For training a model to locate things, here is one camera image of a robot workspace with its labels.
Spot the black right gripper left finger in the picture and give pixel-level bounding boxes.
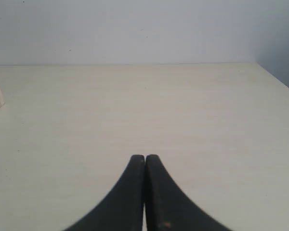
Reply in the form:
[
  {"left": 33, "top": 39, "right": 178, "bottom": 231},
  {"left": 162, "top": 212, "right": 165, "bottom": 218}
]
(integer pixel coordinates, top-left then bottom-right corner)
[{"left": 66, "top": 155, "right": 145, "bottom": 231}]

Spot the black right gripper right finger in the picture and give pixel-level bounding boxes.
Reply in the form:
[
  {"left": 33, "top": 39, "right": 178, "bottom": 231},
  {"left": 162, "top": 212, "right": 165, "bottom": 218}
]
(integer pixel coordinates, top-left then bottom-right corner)
[{"left": 145, "top": 154, "right": 228, "bottom": 231}]

